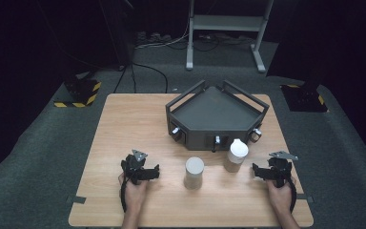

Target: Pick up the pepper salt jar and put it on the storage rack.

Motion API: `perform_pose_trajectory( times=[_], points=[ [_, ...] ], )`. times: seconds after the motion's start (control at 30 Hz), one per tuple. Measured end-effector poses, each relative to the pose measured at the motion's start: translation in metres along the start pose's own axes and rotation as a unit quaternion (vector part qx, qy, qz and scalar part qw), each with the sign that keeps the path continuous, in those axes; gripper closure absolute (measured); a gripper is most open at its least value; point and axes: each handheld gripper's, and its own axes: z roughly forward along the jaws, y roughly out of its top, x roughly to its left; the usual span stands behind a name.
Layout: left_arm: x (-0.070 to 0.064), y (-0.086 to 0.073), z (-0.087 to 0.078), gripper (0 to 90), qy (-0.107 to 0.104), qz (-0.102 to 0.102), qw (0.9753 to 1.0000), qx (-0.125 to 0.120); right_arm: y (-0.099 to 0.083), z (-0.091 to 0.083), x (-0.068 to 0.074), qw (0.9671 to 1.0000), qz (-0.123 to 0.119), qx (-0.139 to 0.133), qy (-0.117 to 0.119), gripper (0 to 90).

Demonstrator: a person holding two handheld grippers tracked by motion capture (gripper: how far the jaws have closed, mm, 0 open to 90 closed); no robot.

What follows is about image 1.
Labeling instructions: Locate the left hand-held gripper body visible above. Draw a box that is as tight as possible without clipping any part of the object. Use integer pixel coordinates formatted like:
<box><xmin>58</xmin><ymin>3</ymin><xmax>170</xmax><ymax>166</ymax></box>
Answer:
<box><xmin>120</xmin><ymin>149</ymin><xmax>149</xmax><ymax>186</ymax></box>

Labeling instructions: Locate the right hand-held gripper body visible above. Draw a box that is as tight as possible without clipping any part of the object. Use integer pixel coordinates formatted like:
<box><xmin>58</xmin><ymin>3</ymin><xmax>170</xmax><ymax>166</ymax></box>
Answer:
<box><xmin>266</xmin><ymin>150</ymin><xmax>299</xmax><ymax>189</ymax></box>

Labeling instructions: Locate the jar with white lid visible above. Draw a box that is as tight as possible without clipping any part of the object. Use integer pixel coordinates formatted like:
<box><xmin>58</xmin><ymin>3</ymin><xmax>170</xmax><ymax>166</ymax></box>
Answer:
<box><xmin>223</xmin><ymin>138</ymin><xmax>250</xmax><ymax>174</ymax></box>

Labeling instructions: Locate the jar with grey lid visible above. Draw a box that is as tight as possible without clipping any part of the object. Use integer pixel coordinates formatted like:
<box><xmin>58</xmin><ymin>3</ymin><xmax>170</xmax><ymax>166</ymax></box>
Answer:
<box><xmin>183</xmin><ymin>156</ymin><xmax>206</xmax><ymax>191</ymax></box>

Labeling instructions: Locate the dark grey corner rack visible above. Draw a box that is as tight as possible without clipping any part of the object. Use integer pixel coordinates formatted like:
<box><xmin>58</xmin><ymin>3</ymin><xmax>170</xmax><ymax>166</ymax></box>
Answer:
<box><xmin>165</xmin><ymin>79</ymin><xmax>271</xmax><ymax>153</ymax></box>

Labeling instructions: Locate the person's left hand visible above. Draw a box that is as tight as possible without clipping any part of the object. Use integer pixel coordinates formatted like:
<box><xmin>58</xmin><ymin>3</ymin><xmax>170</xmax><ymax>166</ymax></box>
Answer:
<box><xmin>117</xmin><ymin>173</ymin><xmax>151</xmax><ymax>215</ymax></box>

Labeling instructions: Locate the person's right hand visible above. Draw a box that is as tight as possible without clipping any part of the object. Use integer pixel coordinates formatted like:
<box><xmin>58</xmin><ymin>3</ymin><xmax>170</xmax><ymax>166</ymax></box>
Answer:
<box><xmin>266</xmin><ymin>176</ymin><xmax>297</xmax><ymax>217</ymax></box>

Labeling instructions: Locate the silver black rack hook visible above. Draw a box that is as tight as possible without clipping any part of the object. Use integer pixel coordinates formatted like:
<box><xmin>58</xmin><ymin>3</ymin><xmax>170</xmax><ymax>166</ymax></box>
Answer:
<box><xmin>212</xmin><ymin>135</ymin><xmax>222</xmax><ymax>154</ymax></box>
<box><xmin>249</xmin><ymin>127</ymin><xmax>263</xmax><ymax>144</ymax></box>
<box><xmin>171</xmin><ymin>126</ymin><xmax>184</xmax><ymax>142</ymax></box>

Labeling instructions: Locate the grey tape piece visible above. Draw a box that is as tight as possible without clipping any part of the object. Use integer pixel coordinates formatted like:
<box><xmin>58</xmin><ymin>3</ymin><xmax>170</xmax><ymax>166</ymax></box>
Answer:
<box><xmin>65</xmin><ymin>195</ymin><xmax>88</xmax><ymax>205</ymax></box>
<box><xmin>296</xmin><ymin>193</ymin><xmax>315</xmax><ymax>204</ymax></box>

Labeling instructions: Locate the yellow black striped stand base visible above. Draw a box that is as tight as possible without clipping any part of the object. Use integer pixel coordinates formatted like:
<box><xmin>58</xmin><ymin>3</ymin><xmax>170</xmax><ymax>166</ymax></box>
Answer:
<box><xmin>52</xmin><ymin>78</ymin><xmax>103</xmax><ymax>109</ymax></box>
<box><xmin>279</xmin><ymin>83</ymin><xmax>329</xmax><ymax>114</ymax></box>

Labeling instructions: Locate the black power strip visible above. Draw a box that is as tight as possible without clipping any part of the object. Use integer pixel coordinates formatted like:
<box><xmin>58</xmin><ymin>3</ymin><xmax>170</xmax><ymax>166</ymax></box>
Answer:
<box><xmin>134</xmin><ymin>31</ymin><xmax>173</xmax><ymax>46</ymax></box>

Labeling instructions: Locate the white metal stand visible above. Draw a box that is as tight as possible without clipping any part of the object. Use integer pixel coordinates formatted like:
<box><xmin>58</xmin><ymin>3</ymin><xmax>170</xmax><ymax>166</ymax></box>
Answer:
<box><xmin>185</xmin><ymin>0</ymin><xmax>275</xmax><ymax>73</ymax></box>

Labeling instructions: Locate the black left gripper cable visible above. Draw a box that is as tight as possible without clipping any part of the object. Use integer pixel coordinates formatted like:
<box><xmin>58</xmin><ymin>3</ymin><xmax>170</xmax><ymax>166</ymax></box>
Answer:
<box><xmin>119</xmin><ymin>177</ymin><xmax>132</xmax><ymax>214</ymax></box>

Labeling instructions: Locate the black floor cable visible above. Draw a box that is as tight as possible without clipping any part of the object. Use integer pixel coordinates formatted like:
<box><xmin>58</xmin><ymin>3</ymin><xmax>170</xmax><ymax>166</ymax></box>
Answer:
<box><xmin>113</xmin><ymin>61</ymin><xmax>170</xmax><ymax>94</ymax></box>

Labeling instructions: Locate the white floor cable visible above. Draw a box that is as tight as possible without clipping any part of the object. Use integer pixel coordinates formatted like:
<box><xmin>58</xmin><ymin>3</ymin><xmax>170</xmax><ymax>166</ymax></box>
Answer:
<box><xmin>134</xmin><ymin>18</ymin><xmax>193</xmax><ymax>51</ymax></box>

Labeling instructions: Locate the black cable bundle under stand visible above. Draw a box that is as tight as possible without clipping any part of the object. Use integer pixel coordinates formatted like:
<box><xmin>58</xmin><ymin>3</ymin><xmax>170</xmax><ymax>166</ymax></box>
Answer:
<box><xmin>193</xmin><ymin>32</ymin><xmax>255</xmax><ymax>52</ymax></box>

